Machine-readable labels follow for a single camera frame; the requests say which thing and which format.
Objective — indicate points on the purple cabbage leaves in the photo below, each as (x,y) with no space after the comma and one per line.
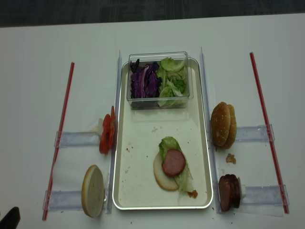
(144,80)

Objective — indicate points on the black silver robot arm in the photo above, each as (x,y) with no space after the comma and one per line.
(11,219)

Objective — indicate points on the green lettuce in container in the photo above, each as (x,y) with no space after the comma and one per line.
(173,90)

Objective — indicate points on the rear tomato slice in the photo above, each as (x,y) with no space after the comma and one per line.
(112,126)

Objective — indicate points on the tomato slice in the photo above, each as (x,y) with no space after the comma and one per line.
(104,139)
(112,126)

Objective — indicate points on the white tomato pusher block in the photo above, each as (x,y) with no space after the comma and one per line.
(99,130)

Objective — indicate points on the front tomato slice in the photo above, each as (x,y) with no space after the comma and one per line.
(104,139)

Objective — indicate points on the lettuce leaf on bun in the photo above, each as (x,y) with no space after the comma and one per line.
(184,180)

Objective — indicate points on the front dark meat patty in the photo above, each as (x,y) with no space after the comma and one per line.
(225,192)

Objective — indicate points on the dark meat patty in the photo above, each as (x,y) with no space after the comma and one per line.
(225,192)
(236,191)

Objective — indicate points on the rear dark meat patty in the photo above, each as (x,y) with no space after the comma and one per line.
(236,191)

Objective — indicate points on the cream metal tray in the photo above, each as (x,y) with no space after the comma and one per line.
(139,135)

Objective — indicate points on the clear plastic salad container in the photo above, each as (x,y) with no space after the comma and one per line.
(151,103)

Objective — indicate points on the pink sausage slice on bun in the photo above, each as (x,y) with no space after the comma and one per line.
(174,163)

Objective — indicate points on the front sesame bun top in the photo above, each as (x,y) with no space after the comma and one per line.
(220,123)

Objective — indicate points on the sesame bun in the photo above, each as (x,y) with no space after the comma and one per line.
(232,130)
(220,123)

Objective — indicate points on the bottom bun slice on tray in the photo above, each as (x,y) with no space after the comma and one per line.
(164,182)

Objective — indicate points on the rear sesame bun top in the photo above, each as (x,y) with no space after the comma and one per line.
(232,130)

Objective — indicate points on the brown crumb on table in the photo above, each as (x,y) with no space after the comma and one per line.
(230,159)

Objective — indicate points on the orange scrap on tray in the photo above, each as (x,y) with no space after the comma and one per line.
(193,194)

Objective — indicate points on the white bun half left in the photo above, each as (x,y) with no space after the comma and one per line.
(92,192)

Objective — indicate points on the right red strip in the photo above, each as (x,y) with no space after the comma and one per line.
(272,145)

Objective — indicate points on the red strip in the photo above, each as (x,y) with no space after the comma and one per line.
(272,145)
(56,150)

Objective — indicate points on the white patty pusher block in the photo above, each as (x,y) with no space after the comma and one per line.
(242,189)

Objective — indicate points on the left red strip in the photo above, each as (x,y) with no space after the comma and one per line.
(56,150)

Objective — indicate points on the clear tomato rail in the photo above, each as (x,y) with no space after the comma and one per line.
(76,139)

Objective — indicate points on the clear right bun rail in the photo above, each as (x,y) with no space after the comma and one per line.
(261,133)

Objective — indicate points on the clear bun rail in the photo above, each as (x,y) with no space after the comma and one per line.
(261,133)
(62,200)

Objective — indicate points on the clear left bun rail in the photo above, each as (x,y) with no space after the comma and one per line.
(62,200)

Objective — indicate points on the clear patty rail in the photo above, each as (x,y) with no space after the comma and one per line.
(263,195)

